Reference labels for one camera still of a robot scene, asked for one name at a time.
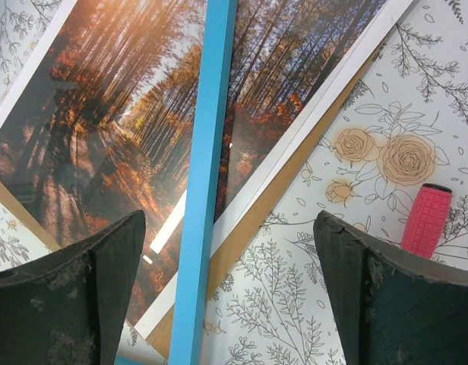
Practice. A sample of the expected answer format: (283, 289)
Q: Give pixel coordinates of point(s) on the brown frame backing board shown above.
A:
(237, 225)

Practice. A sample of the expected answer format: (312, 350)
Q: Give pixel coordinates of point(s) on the blue picture frame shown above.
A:
(194, 258)

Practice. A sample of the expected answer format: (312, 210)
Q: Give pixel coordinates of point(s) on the floral patterned table mat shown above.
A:
(404, 124)

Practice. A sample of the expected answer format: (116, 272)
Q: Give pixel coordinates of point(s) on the red handled screwdriver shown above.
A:
(426, 220)

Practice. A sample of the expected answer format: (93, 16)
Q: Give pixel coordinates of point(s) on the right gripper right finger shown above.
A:
(391, 306)

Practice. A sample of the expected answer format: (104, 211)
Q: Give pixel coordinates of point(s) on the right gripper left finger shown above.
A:
(69, 307)

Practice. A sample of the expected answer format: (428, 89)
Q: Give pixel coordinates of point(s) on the autumn forest photo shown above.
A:
(97, 104)

